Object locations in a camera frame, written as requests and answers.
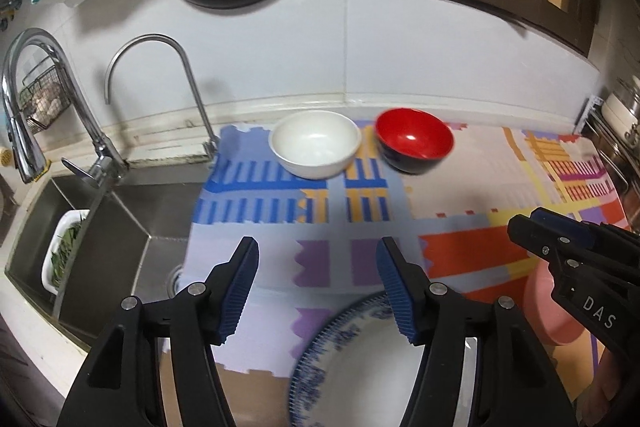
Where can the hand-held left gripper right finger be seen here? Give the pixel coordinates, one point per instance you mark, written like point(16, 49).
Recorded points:
point(395, 292)

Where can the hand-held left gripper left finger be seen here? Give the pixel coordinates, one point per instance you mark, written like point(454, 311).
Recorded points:
point(240, 292)

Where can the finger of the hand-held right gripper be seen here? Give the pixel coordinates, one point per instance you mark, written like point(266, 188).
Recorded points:
point(562, 224)
point(535, 237)

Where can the pink bowl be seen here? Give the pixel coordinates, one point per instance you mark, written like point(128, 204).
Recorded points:
point(545, 307)

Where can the large blue floral plate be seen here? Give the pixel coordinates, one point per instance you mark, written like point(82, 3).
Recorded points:
point(360, 372)

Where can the red and black bowl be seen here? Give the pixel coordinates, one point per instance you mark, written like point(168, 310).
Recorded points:
point(412, 137)

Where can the white bowl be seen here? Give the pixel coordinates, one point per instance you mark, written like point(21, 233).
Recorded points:
point(315, 142)

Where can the person's right hand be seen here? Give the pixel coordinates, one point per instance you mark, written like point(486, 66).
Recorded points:
point(607, 387)

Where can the sink drain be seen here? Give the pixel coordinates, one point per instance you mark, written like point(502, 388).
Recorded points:
point(176, 282)

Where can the colourful patterned mat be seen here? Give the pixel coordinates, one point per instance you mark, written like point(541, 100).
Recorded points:
point(350, 217)

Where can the metal dish rack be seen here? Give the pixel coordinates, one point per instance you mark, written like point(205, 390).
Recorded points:
point(615, 147)

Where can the stainless steel sink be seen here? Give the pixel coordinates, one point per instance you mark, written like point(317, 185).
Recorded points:
point(125, 232)

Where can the green leafy vegetables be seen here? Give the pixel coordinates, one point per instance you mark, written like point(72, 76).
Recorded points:
point(67, 247)

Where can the white plastic basket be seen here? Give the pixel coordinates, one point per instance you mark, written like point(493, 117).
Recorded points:
point(52, 257)

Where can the slim gooseneck faucet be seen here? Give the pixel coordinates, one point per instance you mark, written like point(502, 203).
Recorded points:
point(192, 82)

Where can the chrome pull-down faucet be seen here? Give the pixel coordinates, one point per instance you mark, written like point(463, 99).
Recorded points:
point(22, 132)

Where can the yellow scrubber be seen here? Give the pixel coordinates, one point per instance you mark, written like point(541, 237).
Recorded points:
point(5, 155)

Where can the white plastic bracket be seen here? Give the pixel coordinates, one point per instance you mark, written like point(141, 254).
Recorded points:
point(589, 114)

